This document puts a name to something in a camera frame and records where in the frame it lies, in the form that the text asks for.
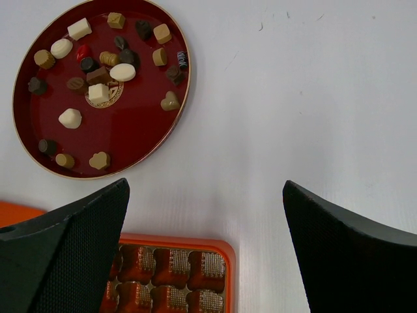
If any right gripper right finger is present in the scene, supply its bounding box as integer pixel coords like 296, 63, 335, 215
283, 181, 416, 312

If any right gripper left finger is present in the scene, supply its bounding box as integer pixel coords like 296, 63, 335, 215
1, 178, 130, 312

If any white cube chocolate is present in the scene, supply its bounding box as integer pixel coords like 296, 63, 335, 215
89, 83, 109, 104

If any orange chocolate box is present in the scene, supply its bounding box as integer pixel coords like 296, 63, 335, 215
99, 233, 237, 312

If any tan round ridged chocolate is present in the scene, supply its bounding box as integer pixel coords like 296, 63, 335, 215
55, 153, 75, 169

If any tan flower chocolate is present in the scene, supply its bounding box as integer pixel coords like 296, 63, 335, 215
89, 151, 111, 170

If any dark round chocolate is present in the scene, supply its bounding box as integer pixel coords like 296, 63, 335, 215
38, 139, 58, 156

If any white heart chocolate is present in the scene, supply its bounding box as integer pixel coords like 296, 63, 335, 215
59, 108, 82, 129

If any dark crown chocolate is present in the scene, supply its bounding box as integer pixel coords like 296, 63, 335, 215
28, 77, 48, 96

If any tan heart chocolate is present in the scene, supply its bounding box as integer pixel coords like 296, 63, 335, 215
160, 91, 180, 112

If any tan ridged cup chocolate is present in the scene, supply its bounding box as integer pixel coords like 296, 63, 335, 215
34, 50, 55, 70

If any white ribbed oval chocolate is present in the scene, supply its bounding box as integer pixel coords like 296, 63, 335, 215
50, 38, 73, 59

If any white rectangular chocolate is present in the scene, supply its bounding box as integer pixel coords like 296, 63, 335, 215
67, 18, 92, 40

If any tan square chocolate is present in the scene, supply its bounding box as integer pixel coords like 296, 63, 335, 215
107, 12, 126, 29

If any orange box lid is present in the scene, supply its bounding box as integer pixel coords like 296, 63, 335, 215
0, 201, 46, 228

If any round dark red tray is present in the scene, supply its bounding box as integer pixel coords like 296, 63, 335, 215
12, 1, 192, 180

